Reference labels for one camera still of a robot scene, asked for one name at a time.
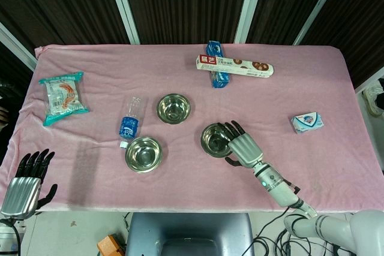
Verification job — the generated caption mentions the stainless steel bowl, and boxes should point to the stainless steel bowl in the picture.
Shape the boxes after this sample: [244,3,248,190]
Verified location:
[199,123,238,158]
[156,93,192,125]
[124,136,164,174]

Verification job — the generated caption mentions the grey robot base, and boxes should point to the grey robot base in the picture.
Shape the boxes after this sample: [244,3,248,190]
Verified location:
[125,212,256,256]

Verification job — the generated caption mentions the clear bottle blue label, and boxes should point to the clear bottle blue label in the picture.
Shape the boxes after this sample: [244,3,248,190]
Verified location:
[118,96,148,150]

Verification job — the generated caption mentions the long white biscuit box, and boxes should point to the long white biscuit box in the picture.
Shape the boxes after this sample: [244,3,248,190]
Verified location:
[196,54,275,79]

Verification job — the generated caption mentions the blue snack packet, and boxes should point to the blue snack packet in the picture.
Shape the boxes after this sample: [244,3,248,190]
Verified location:
[205,40,232,89]

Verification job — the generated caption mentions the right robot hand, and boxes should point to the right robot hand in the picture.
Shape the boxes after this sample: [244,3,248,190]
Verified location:
[217,120,265,168]

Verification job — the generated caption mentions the orange box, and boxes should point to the orange box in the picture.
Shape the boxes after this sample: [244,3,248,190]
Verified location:
[96,233,125,256]

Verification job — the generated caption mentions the black floor cables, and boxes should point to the black floor cables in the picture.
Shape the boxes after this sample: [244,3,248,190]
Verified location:
[251,207,361,256]

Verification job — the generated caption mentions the white frame post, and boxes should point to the white frame post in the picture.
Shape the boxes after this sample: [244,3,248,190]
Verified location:
[355,66,384,94]
[0,22,38,71]
[104,0,140,44]
[233,0,268,44]
[292,0,347,46]

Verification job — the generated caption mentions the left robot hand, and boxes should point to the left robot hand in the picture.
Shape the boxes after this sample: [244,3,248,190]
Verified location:
[0,149,58,219]

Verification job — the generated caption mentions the pink tablecloth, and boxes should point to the pink tablecloth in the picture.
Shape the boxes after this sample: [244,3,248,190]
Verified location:
[0,43,384,213]

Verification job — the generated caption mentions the white blue soap box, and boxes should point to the white blue soap box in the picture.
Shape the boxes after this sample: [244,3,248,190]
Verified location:
[289,111,325,134]

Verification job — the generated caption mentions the white shoe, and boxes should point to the white shoe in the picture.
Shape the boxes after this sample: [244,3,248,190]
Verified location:
[361,85,384,116]

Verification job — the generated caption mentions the teal snack bag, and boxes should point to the teal snack bag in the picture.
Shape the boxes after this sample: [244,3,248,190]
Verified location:
[38,71,91,127]

